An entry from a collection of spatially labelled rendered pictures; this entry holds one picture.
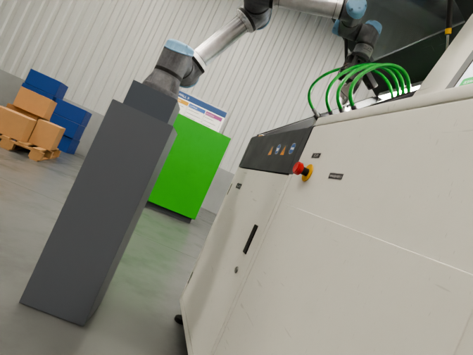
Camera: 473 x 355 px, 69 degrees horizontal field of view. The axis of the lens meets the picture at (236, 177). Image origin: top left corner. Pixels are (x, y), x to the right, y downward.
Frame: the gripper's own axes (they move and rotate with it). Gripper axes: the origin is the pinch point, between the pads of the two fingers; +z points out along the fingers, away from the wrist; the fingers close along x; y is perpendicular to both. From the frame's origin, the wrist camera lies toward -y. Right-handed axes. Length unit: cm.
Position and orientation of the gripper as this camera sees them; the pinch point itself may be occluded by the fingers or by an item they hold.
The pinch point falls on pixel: (345, 102)
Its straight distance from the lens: 154.3
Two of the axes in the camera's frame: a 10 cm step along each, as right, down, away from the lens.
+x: 2.3, 0.6, -9.7
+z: -4.0, 9.1, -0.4
